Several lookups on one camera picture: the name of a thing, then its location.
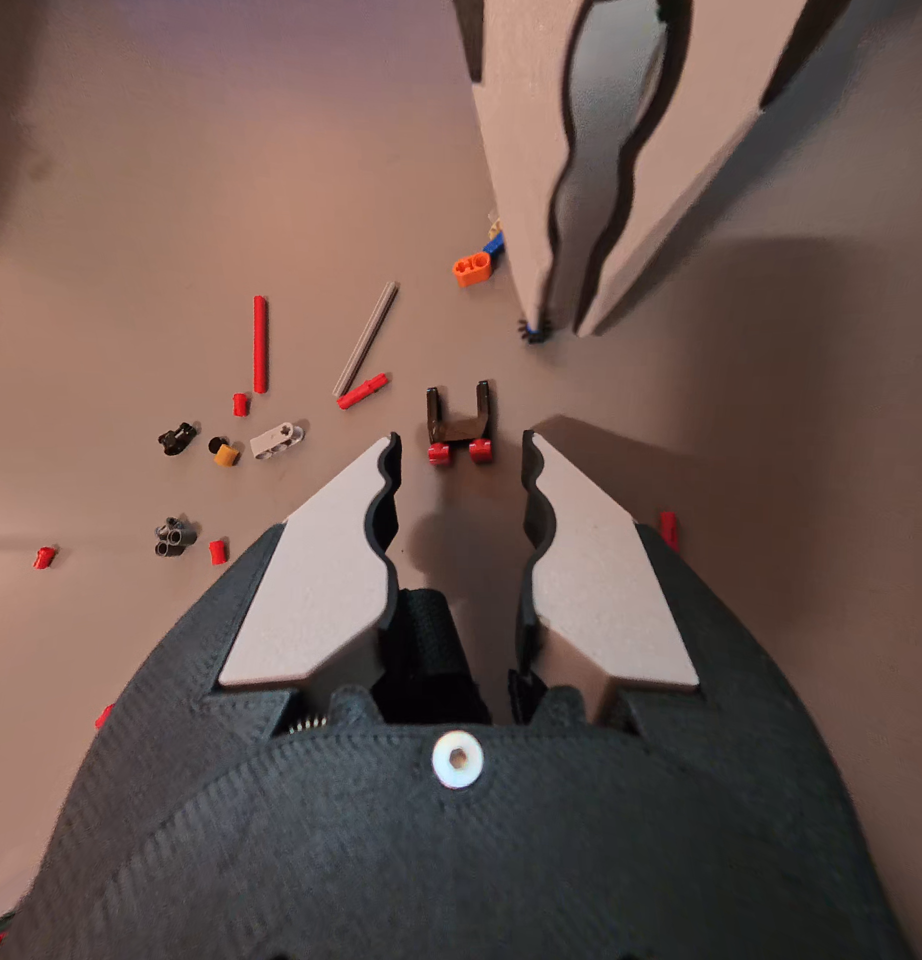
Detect dark grey tube connector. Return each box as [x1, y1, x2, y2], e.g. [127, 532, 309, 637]
[154, 515, 200, 559]

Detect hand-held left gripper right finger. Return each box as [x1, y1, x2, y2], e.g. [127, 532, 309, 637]
[515, 429, 701, 727]

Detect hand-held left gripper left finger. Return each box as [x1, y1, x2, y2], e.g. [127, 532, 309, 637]
[217, 431, 404, 691]

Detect black frame with red bushes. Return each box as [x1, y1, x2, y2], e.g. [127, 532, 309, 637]
[425, 380, 497, 468]

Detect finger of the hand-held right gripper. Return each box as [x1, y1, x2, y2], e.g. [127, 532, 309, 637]
[470, 0, 591, 331]
[573, 0, 809, 337]

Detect light grey long axle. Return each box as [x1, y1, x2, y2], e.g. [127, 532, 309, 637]
[331, 280, 400, 399]

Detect long red axle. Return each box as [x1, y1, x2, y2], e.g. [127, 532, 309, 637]
[251, 294, 270, 396]

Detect red axle pin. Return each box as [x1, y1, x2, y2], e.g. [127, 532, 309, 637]
[335, 372, 392, 411]

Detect light grey three-hole liftarm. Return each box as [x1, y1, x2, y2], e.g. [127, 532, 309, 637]
[248, 420, 307, 459]

